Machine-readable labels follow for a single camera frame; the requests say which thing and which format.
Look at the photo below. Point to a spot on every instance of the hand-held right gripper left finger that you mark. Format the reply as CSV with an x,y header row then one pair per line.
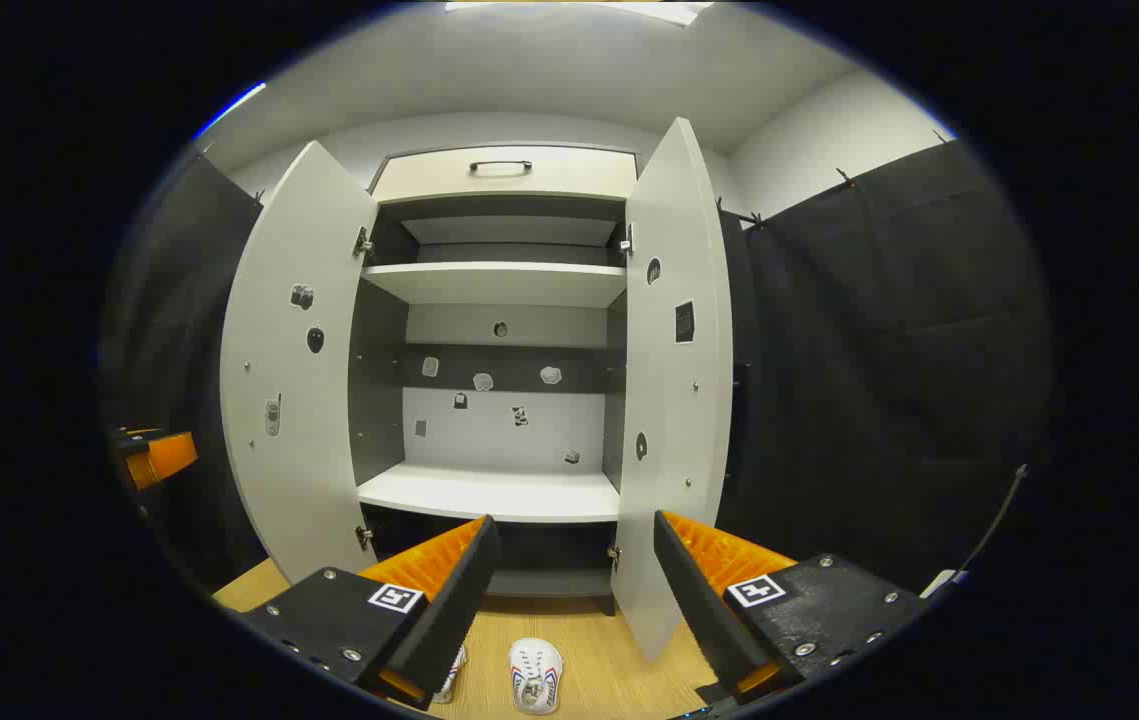
x,y
449,600

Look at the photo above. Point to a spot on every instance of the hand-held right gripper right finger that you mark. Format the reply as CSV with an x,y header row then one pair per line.
x,y
704,600

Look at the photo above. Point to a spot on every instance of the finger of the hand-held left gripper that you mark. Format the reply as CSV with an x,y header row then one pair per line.
x,y
169,455

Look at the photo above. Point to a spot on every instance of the white canvas shoe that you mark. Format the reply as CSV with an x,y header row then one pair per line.
x,y
536,670
453,675

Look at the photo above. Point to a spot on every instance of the white door with camera sticker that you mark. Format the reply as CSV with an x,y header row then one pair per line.
x,y
289,450

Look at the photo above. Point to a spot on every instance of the white door with cat sticker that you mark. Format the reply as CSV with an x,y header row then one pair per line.
x,y
674,450

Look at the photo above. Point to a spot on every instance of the white shoe cabinet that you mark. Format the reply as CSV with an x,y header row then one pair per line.
x,y
499,440

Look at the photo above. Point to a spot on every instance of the metal door hinge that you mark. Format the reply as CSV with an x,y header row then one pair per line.
x,y
364,537
362,241
614,556
626,238

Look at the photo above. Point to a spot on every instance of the white cabinet shelf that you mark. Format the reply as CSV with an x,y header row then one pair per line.
x,y
489,495
499,282

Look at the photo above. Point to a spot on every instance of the white cabinet drawer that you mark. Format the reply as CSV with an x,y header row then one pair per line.
x,y
569,180

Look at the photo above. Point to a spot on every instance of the black backdrop cloth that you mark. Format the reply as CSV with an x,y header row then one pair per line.
x,y
889,350
741,320

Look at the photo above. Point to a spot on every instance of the ceiling light panel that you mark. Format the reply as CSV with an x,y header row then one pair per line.
x,y
579,8

